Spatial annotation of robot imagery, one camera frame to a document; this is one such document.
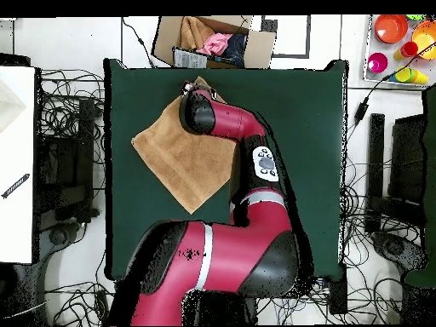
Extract tan terry towel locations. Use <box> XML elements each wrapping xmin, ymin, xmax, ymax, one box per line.
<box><xmin>130</xmin><ymin>75</ymin><xmax>239</xmax><ymax>215</ymax></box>

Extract white shipping label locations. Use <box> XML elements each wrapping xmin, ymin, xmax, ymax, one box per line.
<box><xmin>172</xmin><ymin>47</ymin><xmax>209</xmax><ymax>69</ymax></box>

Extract pink garment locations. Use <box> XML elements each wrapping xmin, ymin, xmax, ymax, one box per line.
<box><xmin>196</xmin><ymin>32</ymin><xmax>234</xmax><ymax>57</ymax></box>

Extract dark blue jeans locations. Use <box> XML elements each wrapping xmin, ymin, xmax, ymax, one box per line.
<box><xmin>221</xmin><ymin>32</ymin><xmax>248</xmax><ymax>68</ymax></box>

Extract tan cloth bundle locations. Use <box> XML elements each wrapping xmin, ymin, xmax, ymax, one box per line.
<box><xmin>179</xmin><ymin>15</ymin><xmax>215</xmax><ymax>52</ymax></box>

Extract brown cardboard box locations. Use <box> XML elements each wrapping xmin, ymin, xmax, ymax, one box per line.
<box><xmin>151</xmin><ymin>14</ymin><xmax>278</xmax><ymax>70</ymax></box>

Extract dark green table cloth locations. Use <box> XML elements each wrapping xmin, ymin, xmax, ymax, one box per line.
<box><xmin>103</xmin><ymin>58</ymin><xmax>349</xmax><ymax>281</ymax></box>
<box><xmin>404</xmin><ymin>84</ymin><xmax>436</xmax><ymax>289</ymax></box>

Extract black equipment rack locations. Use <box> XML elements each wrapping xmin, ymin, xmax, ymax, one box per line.
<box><xmin>35</xmin><ymin>96</ymin><xmax>98</xmax><ymax>226</ymax></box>

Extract magenta plastic bowl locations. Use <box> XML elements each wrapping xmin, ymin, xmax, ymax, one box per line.
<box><xmin>366</xmin><ymin>51</ymin><xmax>388</xmax><ymax>74</ymax></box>

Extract black upright bar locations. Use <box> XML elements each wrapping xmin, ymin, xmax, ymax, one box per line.
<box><xmin>365</xmin><ymin>112</ymin><xmax>386</xmax><ymax>234</ymax></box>

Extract white tray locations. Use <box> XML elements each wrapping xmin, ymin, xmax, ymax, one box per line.
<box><xmin>362</xmin><ymin>14</ymin><xmax>436</xmax><ymax>89</ymax></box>

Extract orange plastic bowl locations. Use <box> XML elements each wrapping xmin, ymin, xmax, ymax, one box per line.
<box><xmin>374</xmin><ymin>14</ymin><xmax>409</xmax><ymax>44</ymax></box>

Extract grey stand leg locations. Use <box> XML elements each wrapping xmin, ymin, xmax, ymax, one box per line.
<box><xmin>35</xmin><ymin>221</ymin><xmax>84</xmax><ymax>284</ymax></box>
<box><xmin>370</xmin><ymin>231</ymin><xmax>428</xmax><ymax>273</ymax></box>

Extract yellow plastic cup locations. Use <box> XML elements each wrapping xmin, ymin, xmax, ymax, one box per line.
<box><xmin>387</xmin><ymin>66</ymin><xmax>429</xmax><ymax>85</ymax></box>

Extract black printed strip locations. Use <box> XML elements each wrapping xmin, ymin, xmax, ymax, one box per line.
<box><xmin>0</xmin><ymin>172</ymin><xmax>31</xmax><ymax>200</ymax></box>

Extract red plastic cup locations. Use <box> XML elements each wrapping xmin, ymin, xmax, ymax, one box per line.
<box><xmin>393</xmin><ymin>40</ymin><xmax>419</xmax><ymax>62</ymax></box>

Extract black case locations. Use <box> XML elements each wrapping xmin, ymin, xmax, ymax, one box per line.
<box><xmin>387</xmin><ymin>113</ymin><xmax>427</xmax><ymax>226</ymax></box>

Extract white table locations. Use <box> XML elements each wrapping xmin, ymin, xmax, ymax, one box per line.
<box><xmin>0</xmin><ymin>65</ymin><xmax>37</xmax><ymax>265</ymax></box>

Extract yellow plastic bowl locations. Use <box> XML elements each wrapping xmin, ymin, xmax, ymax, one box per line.
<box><xmin>410</xmin><ymin>19</ymin><xmax>436</xmax><ymax>61</ymax></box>

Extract black power strip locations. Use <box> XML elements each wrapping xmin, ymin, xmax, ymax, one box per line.
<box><xmin>94</xmin><ymin>288</ymin><xmax>111</xmax><ymax>326</ymax></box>

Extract thin black cable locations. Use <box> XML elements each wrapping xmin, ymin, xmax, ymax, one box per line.
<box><xmin>121</xmin><ymin>16</ymin><xmax>158</xmax><ymax>68</ymax></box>

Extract black cable tangle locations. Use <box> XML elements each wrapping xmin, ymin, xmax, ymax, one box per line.
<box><xmin>340</xmin><ymin>183</ymin><xmax>423</xmax><ymax>324</ymax></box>
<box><xmin>39</xmin><ymin>67</ymin><xmax>106</xmax><ymax>164</ymax></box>
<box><xmin>43</xmin><ymin>277</ymin><xmax>117</xmax><ymax>326</ymax></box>

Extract black cable with adapter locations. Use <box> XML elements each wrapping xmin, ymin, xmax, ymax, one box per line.
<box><xmin>345</xmin><ymin>40</ymin><xmax>436</xmax><ymax>142</ymax></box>

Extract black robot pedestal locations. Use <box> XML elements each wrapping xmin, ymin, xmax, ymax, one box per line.
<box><xmin>181</xmin><ymin>289</ymin><xmax>258</xmax><ymax>326</ymax></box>

